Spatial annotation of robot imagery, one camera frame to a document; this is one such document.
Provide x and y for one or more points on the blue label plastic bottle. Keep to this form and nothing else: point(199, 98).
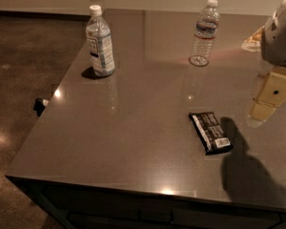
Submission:
point(99, 42)

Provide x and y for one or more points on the clear water bottle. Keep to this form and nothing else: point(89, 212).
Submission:
point(204, 34)

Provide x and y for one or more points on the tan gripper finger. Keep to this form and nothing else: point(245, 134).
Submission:
point(271, 95)

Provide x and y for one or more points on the black object beside table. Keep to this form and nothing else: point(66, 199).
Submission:
point(40, 105)

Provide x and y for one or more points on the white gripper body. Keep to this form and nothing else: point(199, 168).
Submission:
point(278, 41)

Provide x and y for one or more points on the dark drawer handle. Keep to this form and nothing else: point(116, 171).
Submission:
point(156, 216)

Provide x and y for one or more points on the clear jar of snacks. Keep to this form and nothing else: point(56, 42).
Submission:
point(253, 42)

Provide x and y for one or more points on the black snack bar wrapper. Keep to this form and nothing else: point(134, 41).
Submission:
point(211, 133)

